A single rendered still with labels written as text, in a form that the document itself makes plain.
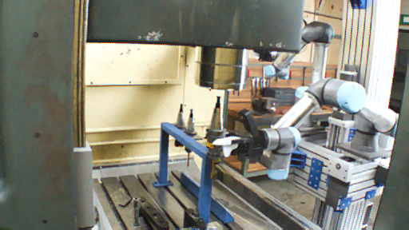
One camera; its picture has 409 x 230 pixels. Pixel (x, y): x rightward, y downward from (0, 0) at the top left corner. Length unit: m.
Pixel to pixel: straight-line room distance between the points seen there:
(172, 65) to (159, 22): 1.25
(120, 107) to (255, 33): 1.22
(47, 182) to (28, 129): 0.09
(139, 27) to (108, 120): 1.26
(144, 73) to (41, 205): 1.49
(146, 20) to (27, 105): 0.37
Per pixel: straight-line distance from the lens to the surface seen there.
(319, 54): 2.21
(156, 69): 2.02
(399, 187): 1.39
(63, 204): 0.61
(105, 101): 1.98
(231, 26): 0.90
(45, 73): 0.54
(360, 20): 2.07
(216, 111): 1.05
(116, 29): 0.78
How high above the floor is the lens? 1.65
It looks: 13 degrees down
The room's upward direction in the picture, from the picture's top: 4 degrees clockwise
